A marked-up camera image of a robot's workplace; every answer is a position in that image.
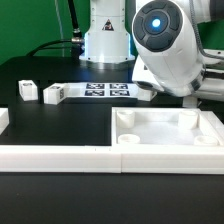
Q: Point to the white left fence rail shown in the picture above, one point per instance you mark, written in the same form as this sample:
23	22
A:
4	119

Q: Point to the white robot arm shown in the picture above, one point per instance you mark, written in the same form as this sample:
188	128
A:
163	42

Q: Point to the white front fence rail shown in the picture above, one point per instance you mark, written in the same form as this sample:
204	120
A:
118	159

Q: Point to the white square table top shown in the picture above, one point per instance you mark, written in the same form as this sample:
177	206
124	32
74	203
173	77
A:
165	126

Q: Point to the white fence rail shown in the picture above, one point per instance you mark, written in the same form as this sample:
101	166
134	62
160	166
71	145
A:
4	119
118	159

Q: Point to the white fiducial marker base sheet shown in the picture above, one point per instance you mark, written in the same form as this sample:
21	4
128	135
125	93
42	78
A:
102	90

